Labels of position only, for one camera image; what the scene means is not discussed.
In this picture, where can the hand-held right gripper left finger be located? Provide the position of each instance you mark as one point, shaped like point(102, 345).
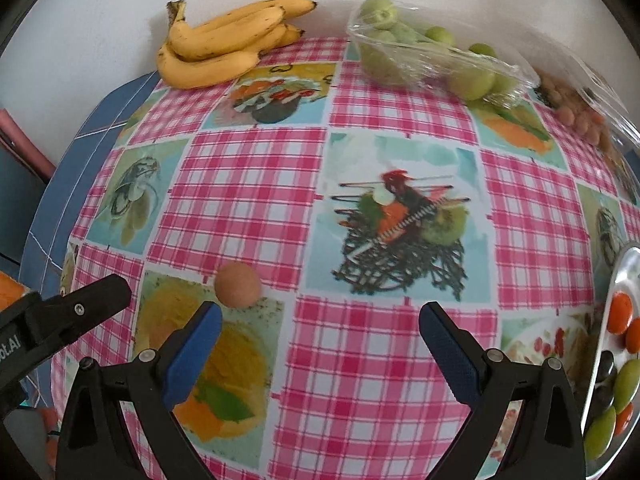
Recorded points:
point(192, 355)

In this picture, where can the small orange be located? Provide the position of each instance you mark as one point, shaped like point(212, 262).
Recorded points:
point(625, 417)

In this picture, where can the pink strip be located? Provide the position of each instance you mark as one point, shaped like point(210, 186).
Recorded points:
point(22, 145)

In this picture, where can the clear plastic lidded box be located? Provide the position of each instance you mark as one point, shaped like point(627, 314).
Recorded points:
point(615, 95)

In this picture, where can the dark plum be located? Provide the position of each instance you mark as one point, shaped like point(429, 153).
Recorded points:
point(606, 364)
point(602, 400)

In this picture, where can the blue cloth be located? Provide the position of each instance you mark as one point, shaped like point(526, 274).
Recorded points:
point(75, 160)

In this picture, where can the group of small green apples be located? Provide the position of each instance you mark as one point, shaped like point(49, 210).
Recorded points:
point(380, 12)

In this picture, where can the large green mango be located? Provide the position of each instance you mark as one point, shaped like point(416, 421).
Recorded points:
point(627, 385)

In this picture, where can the brown longan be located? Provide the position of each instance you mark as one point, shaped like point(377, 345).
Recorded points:
point(238, 285)

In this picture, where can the pile of brown longans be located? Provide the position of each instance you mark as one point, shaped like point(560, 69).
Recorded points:
point(570, 110)

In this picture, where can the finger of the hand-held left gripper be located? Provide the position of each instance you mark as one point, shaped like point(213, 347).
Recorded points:
point(95, 300)

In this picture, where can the clear bag green fruits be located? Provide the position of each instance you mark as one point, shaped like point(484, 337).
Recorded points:
point(430, 67)

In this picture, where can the bunch of yellow bananas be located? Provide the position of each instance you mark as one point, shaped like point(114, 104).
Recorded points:
point(210, 60)

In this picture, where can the orange cloth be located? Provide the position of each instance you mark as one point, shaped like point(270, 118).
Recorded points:
point(10, 292)

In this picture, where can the round metal plate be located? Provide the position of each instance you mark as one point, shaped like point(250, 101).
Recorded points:
point(631, 280)

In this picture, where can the pink checked fruit-print tablecloth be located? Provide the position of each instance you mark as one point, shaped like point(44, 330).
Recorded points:
point(280, 200)

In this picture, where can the large orange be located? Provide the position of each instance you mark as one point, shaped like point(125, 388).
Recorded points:
point(620, 312)

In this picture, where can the medium orange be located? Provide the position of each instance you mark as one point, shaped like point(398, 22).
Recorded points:
point(634, 335)

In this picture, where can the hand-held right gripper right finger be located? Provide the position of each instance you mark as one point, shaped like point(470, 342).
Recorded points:
point(450, 355)

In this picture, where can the small green mango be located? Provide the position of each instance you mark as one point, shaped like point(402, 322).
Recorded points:
point(600, 432)

